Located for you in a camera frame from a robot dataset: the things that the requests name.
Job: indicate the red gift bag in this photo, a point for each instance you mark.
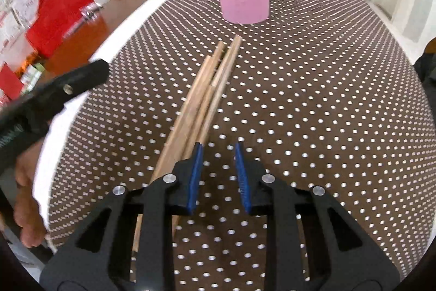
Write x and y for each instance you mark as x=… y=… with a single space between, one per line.
x=53 y=21

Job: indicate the wooden chopstick on table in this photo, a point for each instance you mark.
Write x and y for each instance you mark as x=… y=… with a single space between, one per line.
x=201 y=92
x=175 y=144
x=210 y=101
x=202 y=105

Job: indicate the dark jacket on chair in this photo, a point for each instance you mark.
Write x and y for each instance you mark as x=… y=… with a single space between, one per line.
x=425 y=68

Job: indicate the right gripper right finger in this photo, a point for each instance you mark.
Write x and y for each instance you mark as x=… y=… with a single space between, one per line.
x=312 y=243

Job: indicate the left human hand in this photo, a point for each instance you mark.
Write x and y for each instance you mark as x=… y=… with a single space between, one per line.
x=26 y=208

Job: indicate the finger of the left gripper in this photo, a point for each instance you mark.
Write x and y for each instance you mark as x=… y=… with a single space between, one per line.
x=58 y=89

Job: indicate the clear plastic packet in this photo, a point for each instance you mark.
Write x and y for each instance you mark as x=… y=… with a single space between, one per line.
x=90 y=11

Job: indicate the brown polka dot tablecloth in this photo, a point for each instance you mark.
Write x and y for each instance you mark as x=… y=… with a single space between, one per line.
x=321 y=93

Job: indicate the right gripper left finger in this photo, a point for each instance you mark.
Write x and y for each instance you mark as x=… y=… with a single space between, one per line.
x=126 y=241

